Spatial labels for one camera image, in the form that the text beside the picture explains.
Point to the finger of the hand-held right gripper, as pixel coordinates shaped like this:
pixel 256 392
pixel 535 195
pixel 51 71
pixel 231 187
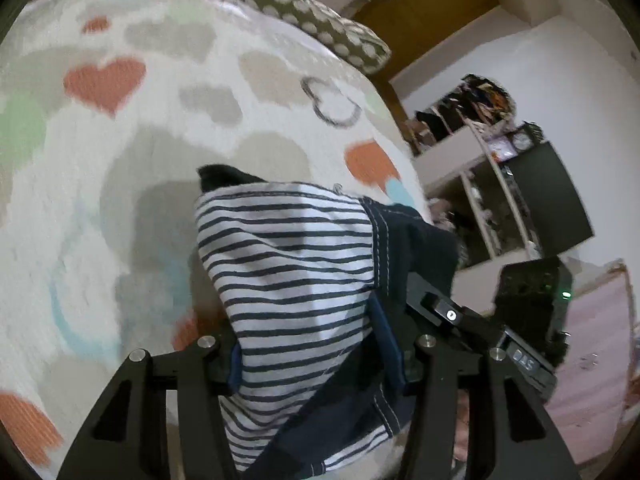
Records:
pixel 450 317

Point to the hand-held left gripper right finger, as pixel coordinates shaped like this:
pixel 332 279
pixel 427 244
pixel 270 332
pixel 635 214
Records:
pixel 387 345

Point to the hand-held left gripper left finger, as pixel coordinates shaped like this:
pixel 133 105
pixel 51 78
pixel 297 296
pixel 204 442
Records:
pixel 234 371

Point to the navy striped pants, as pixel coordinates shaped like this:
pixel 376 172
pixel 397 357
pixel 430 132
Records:
pixel 290 280

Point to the black flat panel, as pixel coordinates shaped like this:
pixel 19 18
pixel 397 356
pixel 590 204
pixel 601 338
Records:
pixel 550 200

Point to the white shelf unit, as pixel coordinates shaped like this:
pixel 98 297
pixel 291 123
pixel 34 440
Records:
pixel 465 170

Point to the small round clock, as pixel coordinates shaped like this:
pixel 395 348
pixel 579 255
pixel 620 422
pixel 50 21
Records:
pixel 520 141

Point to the heart patterned quilted bedspread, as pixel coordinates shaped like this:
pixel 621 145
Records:
pixel 100 185

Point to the wooden door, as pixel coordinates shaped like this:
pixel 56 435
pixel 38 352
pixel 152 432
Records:
pixel 425 30

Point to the olive dotted bolster pillow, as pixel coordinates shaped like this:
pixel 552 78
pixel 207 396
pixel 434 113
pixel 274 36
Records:
pixel 310 15

